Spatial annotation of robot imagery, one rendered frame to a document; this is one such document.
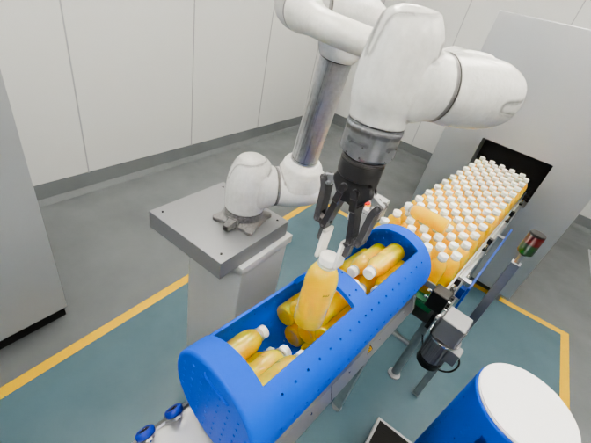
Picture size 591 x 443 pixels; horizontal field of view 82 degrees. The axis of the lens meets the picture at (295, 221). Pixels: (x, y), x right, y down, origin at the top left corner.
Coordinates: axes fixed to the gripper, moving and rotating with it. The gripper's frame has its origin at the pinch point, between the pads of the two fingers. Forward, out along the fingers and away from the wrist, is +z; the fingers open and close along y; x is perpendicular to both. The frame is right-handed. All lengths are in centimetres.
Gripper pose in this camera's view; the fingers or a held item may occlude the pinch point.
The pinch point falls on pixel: (332, 248)
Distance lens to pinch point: 68.1
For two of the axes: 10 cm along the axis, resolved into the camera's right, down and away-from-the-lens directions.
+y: 7.3, 5.1, -4.6
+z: -2.0, 8.0, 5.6
